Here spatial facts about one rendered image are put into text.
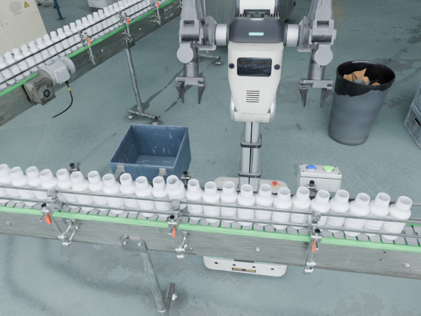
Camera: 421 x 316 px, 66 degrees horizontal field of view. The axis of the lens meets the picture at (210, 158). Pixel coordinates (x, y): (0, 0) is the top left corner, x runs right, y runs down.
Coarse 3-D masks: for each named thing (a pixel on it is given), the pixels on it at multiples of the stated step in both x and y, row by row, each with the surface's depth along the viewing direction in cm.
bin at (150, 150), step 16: (128, 128) 169; (144, 128) 172; (160, 128) 171; (176, 128) 169; (128, 144) 170; (144, 144) 180; (160, 144) 178; (176, 144) 177; (112, 160) 152; (128, 160) 172; (144, 160) 183; (160, 160) 182; (176, 160) 149; (144, 176) 152
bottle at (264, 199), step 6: (264, 186) 106; (270, 186) 105; (258, 192) 108; (264, 192) 103; (270, 192) 104; (258, 198) 106; (264, 198) 105; (270, 198) 106; (258, 204) 107; (264, 204) 105; (270, 204) 106; (258, 210) 108; (258, 216) 110; (264, 216) 109; (270, 216) 111
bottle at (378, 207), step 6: (378, 198) 99; (384, 198) 101; (372, 204) 102; (378, 204) 99; (384, 204) 99; (372, 210) 101; (378, 210) 100; (384, 210) 100; (372, 216) 102; (378, 216) 101; (384, 216) 101; (366, 222) 105; (372, 222) 103; (378, 222) 102; (366, 228) 106; (372, 228) 105; (378, 228) 105; (366, 234) 108; (372, 234) 107
